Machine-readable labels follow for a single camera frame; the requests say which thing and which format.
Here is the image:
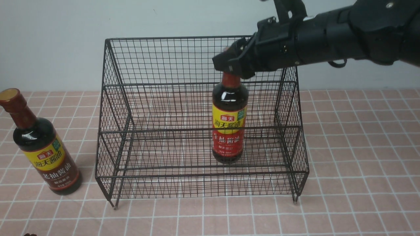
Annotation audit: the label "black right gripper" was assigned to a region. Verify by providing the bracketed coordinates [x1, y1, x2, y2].
[212, 0, 307, 79]

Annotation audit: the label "soy sauce bottle red label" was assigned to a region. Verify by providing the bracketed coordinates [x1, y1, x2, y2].
[212, 72, 249, 164]

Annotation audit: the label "soy sauce bottle brown label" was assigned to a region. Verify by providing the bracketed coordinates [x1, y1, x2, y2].
[0, 88, 82, 195]

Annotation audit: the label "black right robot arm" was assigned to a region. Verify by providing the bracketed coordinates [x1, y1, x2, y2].
[212, 0, 420, 79]

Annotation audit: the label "black wire mesh shelf rack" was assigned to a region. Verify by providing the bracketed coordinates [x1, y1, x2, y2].
[95, 36, 309, 208]

